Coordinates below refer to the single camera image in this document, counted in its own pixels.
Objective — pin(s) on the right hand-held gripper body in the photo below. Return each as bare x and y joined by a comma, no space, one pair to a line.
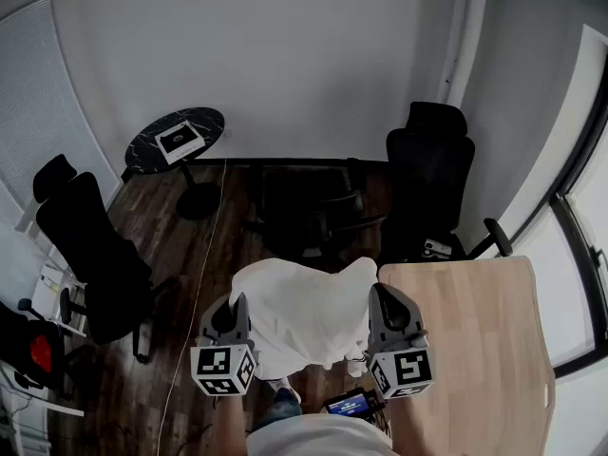
408,368

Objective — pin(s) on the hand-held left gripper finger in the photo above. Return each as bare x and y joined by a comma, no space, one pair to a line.
243,327
208,329

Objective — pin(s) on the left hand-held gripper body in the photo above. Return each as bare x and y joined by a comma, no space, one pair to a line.
221,366

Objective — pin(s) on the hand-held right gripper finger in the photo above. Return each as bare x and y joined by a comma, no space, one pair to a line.
375,326
411,323

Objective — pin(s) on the white clothes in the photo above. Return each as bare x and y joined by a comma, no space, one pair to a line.
304,311

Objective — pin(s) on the person's left forearm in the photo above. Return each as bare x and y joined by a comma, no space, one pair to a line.
230,425

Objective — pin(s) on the person's right forearm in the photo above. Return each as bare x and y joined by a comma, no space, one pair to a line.
411,428

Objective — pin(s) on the black office chair with headrest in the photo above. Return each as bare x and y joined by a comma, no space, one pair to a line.
427,174
95,254

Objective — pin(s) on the person's white left shoe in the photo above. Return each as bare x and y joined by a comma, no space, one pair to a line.
282,386

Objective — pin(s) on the light wooden table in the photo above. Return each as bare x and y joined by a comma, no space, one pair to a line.
475,340

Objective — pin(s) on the small black screen device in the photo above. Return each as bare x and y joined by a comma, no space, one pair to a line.
351,404

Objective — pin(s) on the person's left leg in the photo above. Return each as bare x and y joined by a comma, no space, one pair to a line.
282,406

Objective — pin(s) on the small grey white device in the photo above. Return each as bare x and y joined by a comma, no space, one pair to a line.
437,248

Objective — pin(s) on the person's white shirt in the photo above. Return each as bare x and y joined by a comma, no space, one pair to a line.
323,437

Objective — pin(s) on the white shelf unit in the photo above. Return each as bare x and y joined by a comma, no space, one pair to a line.
50,288

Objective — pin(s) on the red item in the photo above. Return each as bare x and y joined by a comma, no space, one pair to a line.
39,353

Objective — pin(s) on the black framed window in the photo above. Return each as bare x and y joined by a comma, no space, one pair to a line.
577,235

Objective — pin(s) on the round black marble table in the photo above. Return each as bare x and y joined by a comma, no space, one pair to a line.
147,150

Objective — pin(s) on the white portable gas stove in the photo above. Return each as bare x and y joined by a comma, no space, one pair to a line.
179,140

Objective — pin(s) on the white vertical wall pipes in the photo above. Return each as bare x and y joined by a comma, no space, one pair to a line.
457,41

